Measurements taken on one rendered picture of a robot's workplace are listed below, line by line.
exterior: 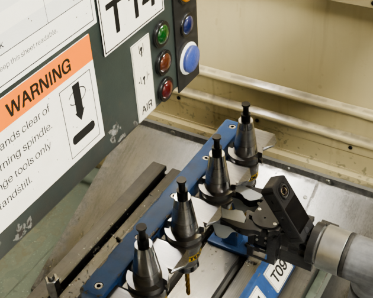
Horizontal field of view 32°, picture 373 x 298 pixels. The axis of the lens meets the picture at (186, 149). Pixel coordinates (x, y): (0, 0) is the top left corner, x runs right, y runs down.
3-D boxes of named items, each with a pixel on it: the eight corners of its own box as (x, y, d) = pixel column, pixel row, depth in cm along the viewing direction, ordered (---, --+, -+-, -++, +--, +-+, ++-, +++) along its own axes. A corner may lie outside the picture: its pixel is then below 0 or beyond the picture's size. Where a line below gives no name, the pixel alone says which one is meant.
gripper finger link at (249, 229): (218, 230, 108) (270, 240, 106) (218, 224, 107) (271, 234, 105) (224, 211, 112) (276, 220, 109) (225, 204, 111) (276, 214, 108)
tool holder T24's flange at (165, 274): (145, 264, 102) (144, 253, 100) (177, 281, 99) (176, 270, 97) (119, 291, 98) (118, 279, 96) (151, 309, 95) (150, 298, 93)
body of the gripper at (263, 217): (241, 254, 112) (308, 280, 107) (243, 218, 107) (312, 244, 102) (260, 226, 117) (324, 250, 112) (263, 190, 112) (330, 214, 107)
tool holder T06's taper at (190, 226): (174, 215, 106) (172, 184, 102) (201, 220, 105) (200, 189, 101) (166, 235, 103) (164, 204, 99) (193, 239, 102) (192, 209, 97)
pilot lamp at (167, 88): (174, 93, 69) (173, 75, 67) (164, 104, 67) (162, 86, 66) (170, 91, 69) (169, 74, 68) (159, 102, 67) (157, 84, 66)
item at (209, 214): (227, 210, 109) (227, 207, 108) (212, 230, 105) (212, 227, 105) (191, 197, 112) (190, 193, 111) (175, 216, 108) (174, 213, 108)
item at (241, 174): (256, 171, 116) (256, 168, 116) (243, 190, 113) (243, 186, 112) (221, 160, 119) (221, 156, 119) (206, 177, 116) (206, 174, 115)
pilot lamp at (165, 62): (173, 67, 67) (171, 48, 65) (161, 78, 65) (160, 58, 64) (168, 65, 67) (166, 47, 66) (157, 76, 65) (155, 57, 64)
